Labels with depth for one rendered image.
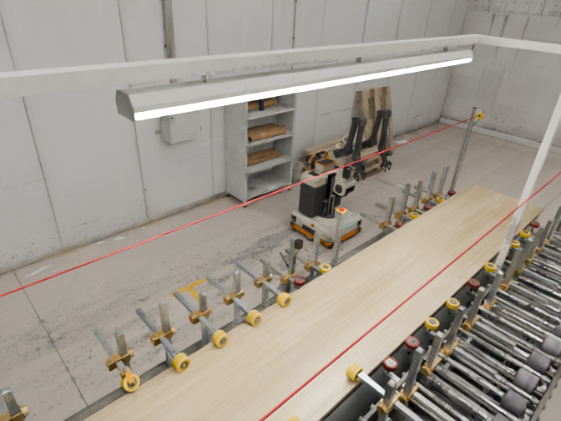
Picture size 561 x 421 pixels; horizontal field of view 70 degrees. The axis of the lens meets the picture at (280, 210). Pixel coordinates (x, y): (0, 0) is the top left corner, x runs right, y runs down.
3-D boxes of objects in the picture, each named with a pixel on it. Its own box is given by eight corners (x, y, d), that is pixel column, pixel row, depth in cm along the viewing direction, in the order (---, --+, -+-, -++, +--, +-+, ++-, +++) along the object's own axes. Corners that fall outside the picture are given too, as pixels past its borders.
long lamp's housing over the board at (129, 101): (117, 113, 131) (113, 88, 127) (454, 59, 277) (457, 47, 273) (133, 122, 123) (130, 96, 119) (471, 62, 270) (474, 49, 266)
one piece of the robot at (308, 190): (295, 219, 496) (300, 156, 455) (325, 205, 529) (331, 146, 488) (315, 230, 475) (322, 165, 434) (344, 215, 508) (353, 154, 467)
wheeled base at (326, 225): (288, 226, 504) (289, 210, 492) (321, 211, 543) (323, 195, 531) (328, 251, 463) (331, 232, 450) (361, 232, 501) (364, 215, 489)
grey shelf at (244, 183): (225, 195, 576) (223, 86, 500) (271, 180, 631) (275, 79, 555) (245, 207, 548) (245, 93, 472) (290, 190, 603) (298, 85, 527)
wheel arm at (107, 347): (93, 333, 224) (93, 330, 223) (98, 331, 226) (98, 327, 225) (122, 375, 202) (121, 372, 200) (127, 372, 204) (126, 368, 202)
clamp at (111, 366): (105, 365, 208) (103, 358, 205) (129, 352, 216) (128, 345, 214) (110, 372, 204) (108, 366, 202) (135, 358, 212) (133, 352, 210)
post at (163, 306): (166, 362, 238) (158, 302, 214) (171, 359, 240) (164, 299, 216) (169, 367, 236) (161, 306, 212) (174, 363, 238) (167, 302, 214)
